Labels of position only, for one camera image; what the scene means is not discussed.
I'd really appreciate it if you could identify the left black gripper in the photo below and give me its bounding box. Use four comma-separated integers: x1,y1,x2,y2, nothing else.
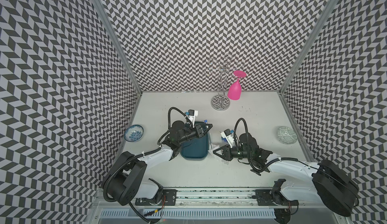
178,123,212,144

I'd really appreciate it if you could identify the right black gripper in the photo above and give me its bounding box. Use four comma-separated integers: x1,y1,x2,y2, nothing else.
212,144,252,161

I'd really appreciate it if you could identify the white gauze cloth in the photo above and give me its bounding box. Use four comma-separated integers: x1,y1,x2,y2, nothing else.
208,141,220,155

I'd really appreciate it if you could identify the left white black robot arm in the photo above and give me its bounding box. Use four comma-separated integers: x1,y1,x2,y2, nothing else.
101,121,213,206

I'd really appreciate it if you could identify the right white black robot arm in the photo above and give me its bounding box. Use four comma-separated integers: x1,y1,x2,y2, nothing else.
212,131,359,217

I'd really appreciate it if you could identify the teal rectangular plastic tray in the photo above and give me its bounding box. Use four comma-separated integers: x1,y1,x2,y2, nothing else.
180,134,210,160

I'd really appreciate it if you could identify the blue patterned small bowl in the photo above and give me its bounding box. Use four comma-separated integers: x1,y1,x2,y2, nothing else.
124,124,144,142

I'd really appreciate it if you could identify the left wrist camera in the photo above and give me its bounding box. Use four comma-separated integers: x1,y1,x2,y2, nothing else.
185,110,199,128

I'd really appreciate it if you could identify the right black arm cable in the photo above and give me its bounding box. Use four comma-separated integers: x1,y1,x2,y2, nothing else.
233,118,360,208

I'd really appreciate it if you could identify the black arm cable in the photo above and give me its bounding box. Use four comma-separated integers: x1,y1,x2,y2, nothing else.
233,118,360,208
101,106,194,224

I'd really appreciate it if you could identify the chrome wire glass rack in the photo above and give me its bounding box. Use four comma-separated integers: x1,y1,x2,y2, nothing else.
205,54,237,111

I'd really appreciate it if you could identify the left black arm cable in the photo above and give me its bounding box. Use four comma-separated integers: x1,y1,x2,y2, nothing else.
101,106,194,224

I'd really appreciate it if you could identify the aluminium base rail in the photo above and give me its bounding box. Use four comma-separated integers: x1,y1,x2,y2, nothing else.
90,187,342,222

